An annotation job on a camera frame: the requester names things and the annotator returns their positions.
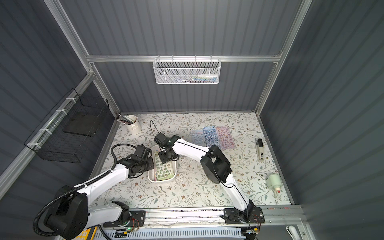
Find white plastic storage tray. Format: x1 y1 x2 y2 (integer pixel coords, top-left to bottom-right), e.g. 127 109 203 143
147 145 177 183

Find green sticker sheet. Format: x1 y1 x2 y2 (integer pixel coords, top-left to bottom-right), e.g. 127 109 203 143
154 151 175 182

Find light blue sticker sheet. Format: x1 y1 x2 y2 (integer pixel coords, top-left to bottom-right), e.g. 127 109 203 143
191 130 206 147

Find pink 3D sticker sheet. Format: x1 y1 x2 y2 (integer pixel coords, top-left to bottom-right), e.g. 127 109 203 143
216 126 236 150

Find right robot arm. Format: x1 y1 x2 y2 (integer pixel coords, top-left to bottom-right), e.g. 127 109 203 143
154 133 255 218

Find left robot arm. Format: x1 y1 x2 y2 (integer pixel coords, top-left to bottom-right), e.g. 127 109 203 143
33 145 154 240

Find cream metal pen bucket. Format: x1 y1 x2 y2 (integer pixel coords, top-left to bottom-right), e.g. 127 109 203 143
124 115 142 135

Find items in white basket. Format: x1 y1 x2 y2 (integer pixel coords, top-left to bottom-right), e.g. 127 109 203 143
175 74 219 84

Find yellow calculator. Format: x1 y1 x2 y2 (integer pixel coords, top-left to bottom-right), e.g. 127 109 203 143
73 227 98 240

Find black white handheld device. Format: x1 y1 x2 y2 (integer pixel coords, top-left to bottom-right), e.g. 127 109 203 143
256 138 265 161

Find white object bottom right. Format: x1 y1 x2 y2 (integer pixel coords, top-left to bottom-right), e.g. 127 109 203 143
286 225 301 240

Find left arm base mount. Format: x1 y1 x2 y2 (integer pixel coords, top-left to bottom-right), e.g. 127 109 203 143
103 211 146 228

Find black wire wall basket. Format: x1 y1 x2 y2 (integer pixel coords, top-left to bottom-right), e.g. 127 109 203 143
25 90 110 164

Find white wire wall basket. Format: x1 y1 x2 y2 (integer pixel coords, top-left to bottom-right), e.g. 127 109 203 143
153 60 222 85

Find white slotted cable duct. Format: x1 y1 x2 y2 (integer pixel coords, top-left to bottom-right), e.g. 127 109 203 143
108 227 246 240

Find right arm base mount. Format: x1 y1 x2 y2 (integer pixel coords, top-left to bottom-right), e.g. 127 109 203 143
221 207 265 225

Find black corrugated cable hose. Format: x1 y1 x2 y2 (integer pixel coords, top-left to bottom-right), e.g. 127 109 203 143
32 143 139 237

